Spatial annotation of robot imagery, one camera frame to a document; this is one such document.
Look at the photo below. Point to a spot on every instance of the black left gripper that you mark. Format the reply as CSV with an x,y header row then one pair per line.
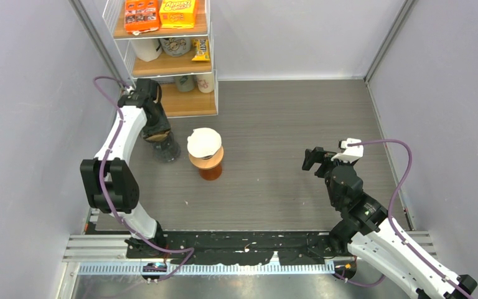
x,y
162,126

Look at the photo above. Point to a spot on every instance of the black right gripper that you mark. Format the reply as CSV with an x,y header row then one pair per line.
x,y
317,155

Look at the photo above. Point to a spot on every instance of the brown paper filter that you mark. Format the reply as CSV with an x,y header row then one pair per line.
x,y
156,137

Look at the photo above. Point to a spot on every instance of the white paper coffee filter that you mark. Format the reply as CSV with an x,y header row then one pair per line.
x,y
203,142

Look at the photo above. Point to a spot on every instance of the round wooden dripper stand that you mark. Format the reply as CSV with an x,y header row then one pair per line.
x,y
209,163

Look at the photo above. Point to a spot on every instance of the amber glass jar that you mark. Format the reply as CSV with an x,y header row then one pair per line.
x,y
212,173

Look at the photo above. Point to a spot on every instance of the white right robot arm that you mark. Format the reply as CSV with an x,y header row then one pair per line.
x,y
367,231

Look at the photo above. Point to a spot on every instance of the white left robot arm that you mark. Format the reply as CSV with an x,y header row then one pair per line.
x,y
108,181

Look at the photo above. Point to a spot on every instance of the white patterned cup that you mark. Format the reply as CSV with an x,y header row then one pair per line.
x,y
205,82

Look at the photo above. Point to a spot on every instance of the printed white mug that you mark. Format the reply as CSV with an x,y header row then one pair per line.
x,y
176,46

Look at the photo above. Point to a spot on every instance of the yellow candy bag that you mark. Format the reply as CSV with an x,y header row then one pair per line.
x,y
202,51

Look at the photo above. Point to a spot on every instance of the orange snack box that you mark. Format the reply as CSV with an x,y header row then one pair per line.
x,y
141,16

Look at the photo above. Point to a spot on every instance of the yellow snack box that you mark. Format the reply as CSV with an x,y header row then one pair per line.
x,y
178,14

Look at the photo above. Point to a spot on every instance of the white wire wooden shelf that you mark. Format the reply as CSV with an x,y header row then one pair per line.
x,y
165,68

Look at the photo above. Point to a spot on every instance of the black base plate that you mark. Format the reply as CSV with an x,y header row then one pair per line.
x,y
245,248

